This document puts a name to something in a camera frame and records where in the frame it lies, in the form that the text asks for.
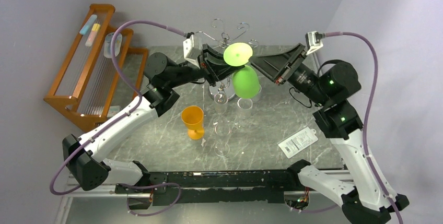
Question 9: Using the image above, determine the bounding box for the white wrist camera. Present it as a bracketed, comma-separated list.
[183, 34, 203, 68]
[305, 31, 325, 55]

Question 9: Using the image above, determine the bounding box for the white printed package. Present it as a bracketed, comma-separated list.
[277, 127, 318, 159]

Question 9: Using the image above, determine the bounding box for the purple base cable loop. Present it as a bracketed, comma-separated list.
[119, 181, 182, 217]

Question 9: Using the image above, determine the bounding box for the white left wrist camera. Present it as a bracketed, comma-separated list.
[183, 34, 203, 68]

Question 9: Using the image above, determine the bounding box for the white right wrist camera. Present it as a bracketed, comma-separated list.
[305, 31, 325, 55]

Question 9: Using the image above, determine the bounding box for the clear wine glass lying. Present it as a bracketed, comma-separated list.
[214, 116, 242, 157]

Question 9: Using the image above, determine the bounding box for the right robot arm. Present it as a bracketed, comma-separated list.
[249, 44, 409, 223]

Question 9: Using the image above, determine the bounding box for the green plastic wine glass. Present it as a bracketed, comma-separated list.
[223, 42, 260, 99]

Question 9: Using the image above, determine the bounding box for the pastel toothbrush package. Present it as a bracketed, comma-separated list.
[79, 14, 101, 47]

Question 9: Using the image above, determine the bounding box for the clear stemmed wine glass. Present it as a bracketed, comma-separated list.
[214, 92, 229, 115]

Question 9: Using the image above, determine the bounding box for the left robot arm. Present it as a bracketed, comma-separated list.
[63, 42, 253, 193]

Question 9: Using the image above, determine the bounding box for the chrome wine glass rack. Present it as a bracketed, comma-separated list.
[190, 18, 258, 100]

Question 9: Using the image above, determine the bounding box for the blue blister pack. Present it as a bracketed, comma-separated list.
[103, 32, 123, 59]

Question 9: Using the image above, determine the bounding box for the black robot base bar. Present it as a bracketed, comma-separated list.
[114, 169, 305, 206]

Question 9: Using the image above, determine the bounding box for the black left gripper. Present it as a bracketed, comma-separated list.
[170, 46, 247, 90]

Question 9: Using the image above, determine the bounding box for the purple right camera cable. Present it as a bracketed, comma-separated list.
[323, 31, 404, 224]

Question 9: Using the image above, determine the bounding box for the orange plastic wine glass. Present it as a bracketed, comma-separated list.
[181, 105, 204, 140]

